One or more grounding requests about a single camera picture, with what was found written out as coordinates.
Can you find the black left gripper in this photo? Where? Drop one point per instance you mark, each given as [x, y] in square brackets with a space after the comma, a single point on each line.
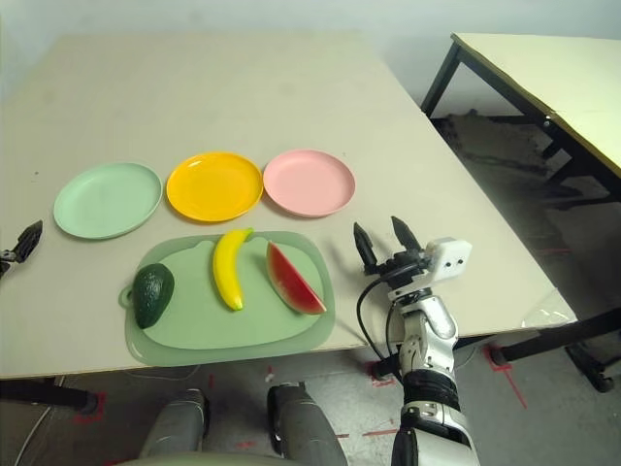
[7, 262]

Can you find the grey robot leg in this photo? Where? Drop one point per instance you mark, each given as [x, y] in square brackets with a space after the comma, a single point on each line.
[301, 422]
[174, 422]

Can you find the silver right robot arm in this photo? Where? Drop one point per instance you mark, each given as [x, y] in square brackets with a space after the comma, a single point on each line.
[432, 330]

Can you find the grey left robot leg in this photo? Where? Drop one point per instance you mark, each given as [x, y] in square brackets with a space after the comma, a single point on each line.
[174, 422]

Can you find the translucent green mat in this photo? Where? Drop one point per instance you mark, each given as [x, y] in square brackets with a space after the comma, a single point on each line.
[233, 353]

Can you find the light green plate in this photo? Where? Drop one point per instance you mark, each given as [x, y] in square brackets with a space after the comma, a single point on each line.
[107, 201]

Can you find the grey right robot leg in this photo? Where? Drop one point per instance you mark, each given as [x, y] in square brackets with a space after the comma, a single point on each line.
[301, 422]

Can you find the black table foot bar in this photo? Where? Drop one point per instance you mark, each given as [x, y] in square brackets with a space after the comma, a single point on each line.
[43, 393]
[558, 337]

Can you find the yellow banana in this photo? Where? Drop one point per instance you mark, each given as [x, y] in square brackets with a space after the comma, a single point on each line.
[225, 272]

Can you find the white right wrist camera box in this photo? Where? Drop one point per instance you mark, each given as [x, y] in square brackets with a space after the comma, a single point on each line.
[451, 259]

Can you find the pale green robot torso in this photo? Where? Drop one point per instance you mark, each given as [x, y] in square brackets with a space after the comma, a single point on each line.
[204, 460]

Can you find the clear plastic film piece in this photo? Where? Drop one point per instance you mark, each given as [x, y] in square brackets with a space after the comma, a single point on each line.
[545, 313]

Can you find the yellow plate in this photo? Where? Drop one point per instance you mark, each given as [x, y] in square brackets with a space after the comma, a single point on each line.
[213, 189]

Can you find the pink plate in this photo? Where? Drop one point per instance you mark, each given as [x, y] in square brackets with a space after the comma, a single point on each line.
[308, 183]

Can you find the dark green avocado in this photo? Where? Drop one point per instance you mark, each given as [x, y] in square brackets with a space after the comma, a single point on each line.
[153, 293]

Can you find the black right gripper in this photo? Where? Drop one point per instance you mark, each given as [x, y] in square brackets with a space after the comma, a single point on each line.
[402, 272]

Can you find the beige table with black frame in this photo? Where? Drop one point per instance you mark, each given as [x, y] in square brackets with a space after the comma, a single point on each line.
[558, 73]

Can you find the red watermelon slice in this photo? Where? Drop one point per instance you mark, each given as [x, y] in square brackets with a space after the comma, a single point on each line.
[291, 281]

